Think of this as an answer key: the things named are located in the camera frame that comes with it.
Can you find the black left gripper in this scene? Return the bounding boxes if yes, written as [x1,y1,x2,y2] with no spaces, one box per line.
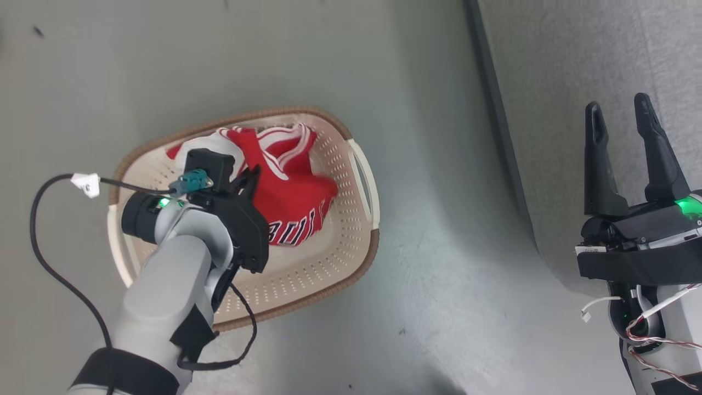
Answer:
[193,165,270,274]

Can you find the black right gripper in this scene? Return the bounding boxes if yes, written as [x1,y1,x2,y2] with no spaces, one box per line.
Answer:
[580,93,702,253]

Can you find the red basketball jersey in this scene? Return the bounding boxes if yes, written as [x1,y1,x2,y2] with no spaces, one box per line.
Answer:
[166,123,339,247]

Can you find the cream perforated laundry basket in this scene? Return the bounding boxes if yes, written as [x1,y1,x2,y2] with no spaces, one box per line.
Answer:
[107,106,380,332]

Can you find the grey fabric sofa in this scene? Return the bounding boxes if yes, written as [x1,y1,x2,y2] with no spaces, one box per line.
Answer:
[465,0,702,300]

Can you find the teal cable connector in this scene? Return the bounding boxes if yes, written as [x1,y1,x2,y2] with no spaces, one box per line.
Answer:
[169,169,213,197]

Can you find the short white cable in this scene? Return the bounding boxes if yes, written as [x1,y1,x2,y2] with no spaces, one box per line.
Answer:
[581,296,621,323]

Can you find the white cable tag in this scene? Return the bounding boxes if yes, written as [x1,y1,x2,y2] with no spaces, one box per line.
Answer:
[70,173,101,198]

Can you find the red white twisted wires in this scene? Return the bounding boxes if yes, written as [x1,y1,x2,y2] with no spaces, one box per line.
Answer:
[625,283,702,393]

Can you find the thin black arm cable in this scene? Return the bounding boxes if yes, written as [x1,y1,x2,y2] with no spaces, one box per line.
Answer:
[30,173,258,371]

